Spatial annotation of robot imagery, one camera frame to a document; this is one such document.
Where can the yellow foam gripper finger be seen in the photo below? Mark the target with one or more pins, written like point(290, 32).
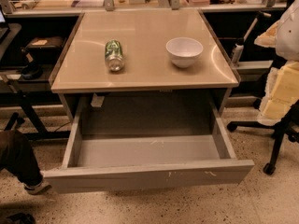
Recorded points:
point(281, 92)

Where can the grey top drawer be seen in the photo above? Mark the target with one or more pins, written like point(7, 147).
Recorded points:
point(160, 141)

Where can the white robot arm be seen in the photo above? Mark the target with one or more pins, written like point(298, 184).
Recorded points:
point(283, 35)

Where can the grey drawer cabinet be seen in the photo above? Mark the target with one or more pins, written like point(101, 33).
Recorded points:
point(143, 35)

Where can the black office chair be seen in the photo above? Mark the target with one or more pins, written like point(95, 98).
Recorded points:
point(284, 127)

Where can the white handheld tool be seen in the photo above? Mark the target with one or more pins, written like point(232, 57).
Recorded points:
point(239, 45)

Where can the white bowl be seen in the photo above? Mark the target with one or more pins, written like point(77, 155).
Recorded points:
point(184, 52)

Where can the green soda can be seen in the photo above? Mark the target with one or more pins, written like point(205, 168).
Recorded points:
point(114, 56)

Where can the black box on shelf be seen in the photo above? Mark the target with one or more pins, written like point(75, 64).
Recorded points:
point(53, 42)

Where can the black side desk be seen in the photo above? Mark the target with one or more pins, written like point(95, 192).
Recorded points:
point(17, 93)

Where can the white sneaker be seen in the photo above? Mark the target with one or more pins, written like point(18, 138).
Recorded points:
point(36, 189)

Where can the dark trouser leg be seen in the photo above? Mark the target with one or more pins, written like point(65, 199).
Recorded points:
point(17, 156)

